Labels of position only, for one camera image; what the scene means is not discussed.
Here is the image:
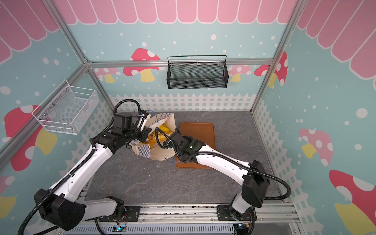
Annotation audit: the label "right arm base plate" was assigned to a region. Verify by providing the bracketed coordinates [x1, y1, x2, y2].
[216, 205, 257, 221]

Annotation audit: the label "checkered paper bag blue handles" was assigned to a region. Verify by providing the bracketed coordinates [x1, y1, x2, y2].
[130, 113, 176, 161]

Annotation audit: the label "yellow fake croissant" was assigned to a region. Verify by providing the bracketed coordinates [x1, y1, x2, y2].
[146, 133, 157, 148]

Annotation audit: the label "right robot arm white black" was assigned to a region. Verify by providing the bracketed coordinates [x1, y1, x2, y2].
[155, 128, 292, 221]

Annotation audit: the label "black mesh wall basket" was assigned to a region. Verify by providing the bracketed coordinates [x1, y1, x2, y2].
[166, 55, 229, 90]

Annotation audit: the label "white mesh wall basket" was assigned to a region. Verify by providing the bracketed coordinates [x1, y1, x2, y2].
[32, 80, 99, 135]

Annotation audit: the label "ridged yellow fake bread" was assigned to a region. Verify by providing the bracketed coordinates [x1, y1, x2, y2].
[159, 124, 172, 134]

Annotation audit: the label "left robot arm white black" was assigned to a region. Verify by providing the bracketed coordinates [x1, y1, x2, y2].
[18, 99, 151, 235]

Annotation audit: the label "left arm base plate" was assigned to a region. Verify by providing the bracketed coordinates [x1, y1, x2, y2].
[99, 206, 141, 222]

